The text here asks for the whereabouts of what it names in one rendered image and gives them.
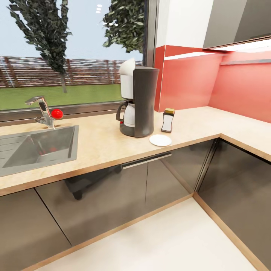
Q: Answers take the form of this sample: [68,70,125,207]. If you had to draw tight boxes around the saucer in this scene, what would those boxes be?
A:
[149,134,172,146]

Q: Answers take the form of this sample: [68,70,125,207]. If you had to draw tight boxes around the bottle of coffee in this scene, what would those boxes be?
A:
[161,108,175,133]

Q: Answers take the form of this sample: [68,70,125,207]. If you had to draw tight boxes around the paper coffee filter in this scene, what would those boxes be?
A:
[119,57,135,76]

